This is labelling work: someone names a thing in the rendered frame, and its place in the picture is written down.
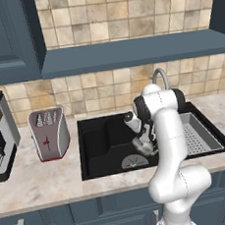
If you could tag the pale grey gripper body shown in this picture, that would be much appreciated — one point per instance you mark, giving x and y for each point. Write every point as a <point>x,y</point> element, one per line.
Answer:
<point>144,147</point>

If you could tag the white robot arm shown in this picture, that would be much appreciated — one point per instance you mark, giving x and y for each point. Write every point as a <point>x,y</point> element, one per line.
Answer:
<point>168,134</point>

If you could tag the grey sink drain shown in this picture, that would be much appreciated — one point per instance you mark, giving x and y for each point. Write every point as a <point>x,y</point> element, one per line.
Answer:
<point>135,162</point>

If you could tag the black kitchen sink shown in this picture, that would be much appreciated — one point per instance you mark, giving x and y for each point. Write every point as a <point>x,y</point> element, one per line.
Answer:
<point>98,145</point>

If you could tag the grey perforated sink basket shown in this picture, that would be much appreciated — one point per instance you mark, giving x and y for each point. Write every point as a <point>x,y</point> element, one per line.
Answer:
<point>199,137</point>

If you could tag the blue panel under sink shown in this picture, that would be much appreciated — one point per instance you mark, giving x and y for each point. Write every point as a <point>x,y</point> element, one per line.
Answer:
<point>111,203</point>

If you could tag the grey curved tap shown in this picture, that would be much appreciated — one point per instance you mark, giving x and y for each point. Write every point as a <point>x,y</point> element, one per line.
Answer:
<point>159,73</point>

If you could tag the silver toaster with red trim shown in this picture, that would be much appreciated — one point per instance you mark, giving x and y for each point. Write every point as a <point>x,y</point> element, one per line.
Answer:
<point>51,138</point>

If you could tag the blue drawer front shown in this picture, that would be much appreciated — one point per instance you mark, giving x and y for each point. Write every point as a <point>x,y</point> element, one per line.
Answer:
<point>40,218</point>

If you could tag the silver and black coffee machine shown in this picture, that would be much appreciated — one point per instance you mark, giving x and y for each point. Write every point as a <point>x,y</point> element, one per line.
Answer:
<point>2,140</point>

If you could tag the blue wall shelf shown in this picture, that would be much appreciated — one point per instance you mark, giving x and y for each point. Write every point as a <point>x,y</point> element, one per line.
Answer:
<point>134,52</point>

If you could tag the blue wall cabinet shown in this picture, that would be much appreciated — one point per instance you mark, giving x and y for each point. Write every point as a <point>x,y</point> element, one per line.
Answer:
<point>219,3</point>

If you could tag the blue wall cabinet door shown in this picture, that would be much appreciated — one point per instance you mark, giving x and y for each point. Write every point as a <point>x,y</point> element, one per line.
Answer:
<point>0,38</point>

